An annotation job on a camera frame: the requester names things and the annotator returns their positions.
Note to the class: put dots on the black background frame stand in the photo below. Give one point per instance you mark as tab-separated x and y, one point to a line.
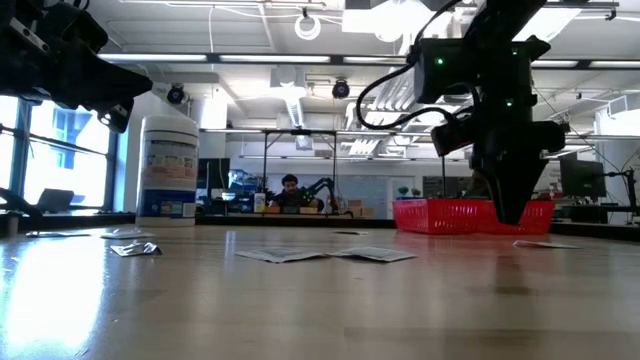
443	175
265	165

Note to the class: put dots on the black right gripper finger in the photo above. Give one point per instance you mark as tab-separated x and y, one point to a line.
522	185
497	185

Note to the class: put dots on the black computer monitor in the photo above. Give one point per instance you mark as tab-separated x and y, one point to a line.
213	174
582	177

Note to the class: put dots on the white wipes canister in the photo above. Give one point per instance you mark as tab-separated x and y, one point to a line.
167	170

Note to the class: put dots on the black aluminium table frame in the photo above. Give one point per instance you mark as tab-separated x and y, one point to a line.
300	220

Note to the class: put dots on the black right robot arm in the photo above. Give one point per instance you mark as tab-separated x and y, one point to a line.
500	75

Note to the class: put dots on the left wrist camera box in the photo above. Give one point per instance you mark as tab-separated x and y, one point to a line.
30	36

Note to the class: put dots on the red plastic basket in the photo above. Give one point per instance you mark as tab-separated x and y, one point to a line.
435	217
539	217

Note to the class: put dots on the black overhead light bar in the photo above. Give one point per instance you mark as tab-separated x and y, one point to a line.
275	58

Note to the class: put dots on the small potted plant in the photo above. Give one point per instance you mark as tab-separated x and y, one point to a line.
415	192
403	191

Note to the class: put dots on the small white bottle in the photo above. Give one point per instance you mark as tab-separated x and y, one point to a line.
259	204

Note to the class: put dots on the open grey laptop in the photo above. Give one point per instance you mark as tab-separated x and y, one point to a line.
55	200

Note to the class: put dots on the black background robot arm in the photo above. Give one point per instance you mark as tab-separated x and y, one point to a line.
325	190

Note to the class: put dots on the black ceiling spotlight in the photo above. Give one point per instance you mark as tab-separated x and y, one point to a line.
341	89
175	94

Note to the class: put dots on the person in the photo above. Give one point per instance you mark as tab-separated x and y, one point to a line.
290	182

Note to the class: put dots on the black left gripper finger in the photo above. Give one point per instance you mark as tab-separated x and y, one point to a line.
112	92
97	67

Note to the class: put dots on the brown cardboard boxes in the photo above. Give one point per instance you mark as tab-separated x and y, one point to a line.
356	207

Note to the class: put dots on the large glass window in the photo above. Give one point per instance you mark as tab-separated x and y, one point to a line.
75	165

